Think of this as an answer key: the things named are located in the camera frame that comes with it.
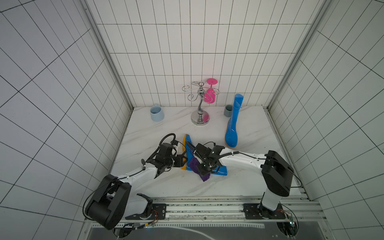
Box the pink wine glass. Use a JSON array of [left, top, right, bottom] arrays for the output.
[[204, 78, 218, 104]]

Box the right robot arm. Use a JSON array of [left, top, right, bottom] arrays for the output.
[[189, 144, 294, 212]]

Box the aluminium mounting rail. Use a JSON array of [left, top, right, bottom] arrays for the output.
[[116, 196, 326, 227]]

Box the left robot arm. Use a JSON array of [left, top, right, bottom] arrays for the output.
[[83, 141, 188, 230]]

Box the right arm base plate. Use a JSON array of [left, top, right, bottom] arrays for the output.
[[243, 203, 286, 220]]

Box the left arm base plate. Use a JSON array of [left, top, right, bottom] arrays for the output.
[[124, 204, 167, 221]]

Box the purple cloth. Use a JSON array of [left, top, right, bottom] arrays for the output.
[[188, 157, 210, 182]]

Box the grey-green mug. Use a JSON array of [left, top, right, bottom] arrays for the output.
[[224, 105, 233, 118]]

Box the chrome glass holder stand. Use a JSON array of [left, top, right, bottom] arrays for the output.
[[182, 81, 220, 126]]

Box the light blue mug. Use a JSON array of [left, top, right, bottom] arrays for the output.
[[150, 105, 165, 122]]

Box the blue rubber boot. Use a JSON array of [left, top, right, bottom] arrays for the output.
[[182, 134, 228, 176], [225, 94, 244, 148]]

